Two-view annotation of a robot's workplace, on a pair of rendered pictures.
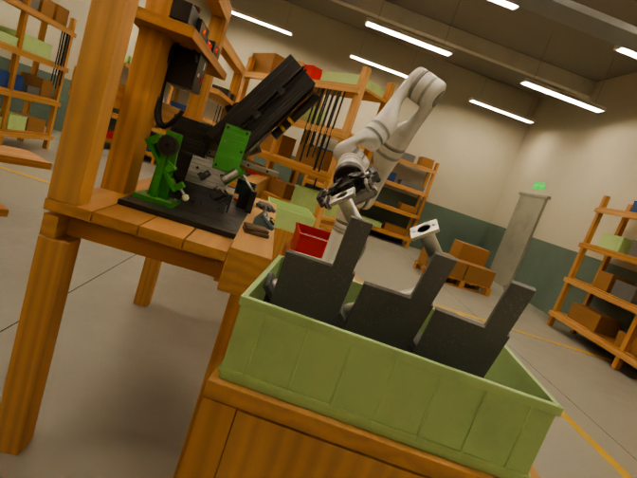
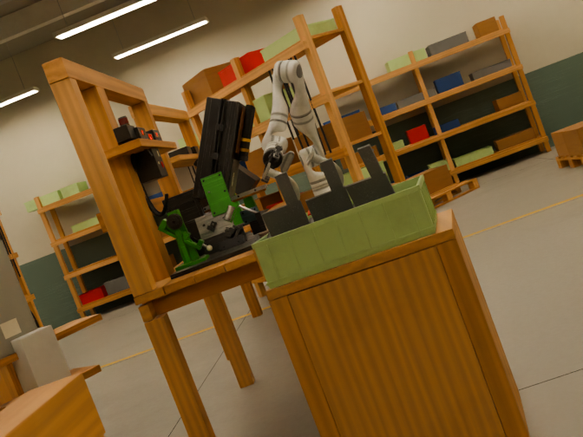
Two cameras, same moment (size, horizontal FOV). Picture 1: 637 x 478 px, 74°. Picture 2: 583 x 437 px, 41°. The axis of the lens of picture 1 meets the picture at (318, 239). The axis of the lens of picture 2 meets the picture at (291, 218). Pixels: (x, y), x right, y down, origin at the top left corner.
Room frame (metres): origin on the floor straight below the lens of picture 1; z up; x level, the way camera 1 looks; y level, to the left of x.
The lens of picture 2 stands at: (-1.85, -0.62, 1.16)
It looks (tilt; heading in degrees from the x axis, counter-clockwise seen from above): 3 degrees down; 12
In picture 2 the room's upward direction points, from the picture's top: 21 degrees counter-clockwise
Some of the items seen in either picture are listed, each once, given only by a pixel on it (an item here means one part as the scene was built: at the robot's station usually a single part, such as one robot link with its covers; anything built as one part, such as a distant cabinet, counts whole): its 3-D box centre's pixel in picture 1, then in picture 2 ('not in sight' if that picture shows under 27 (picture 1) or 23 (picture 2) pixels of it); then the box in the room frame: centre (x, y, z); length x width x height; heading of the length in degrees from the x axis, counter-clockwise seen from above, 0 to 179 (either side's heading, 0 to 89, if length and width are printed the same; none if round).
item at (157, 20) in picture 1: (186, 49); (138, 152); (1.97, 0.83, 1.52); 0.90 x 0.25 x 0.04; 8
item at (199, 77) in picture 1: (187, 70); (149, 166); (1.87, 0.76, 1.42); 0.17 x 0.12 x 0.15; 8
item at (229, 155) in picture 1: (232, 149); (218, 193); (1.95, 0.50, 1.17); 0.13 x 0.12 x 0.20; 8
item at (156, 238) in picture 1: (179, 287); (258, 327); (2.01, 0.57, 0.44); 1.49 x 0.70 x 0.88; 8
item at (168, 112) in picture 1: (145, 105); (139, 211); (1.96, 0.94, 1.23); 1.30 x 0.05 x 0.09; 8
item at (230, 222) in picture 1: (205, 201); (227, 247); (2.01, 0.57, 0.89); 1.10 x 0.42 x 0.02; 8
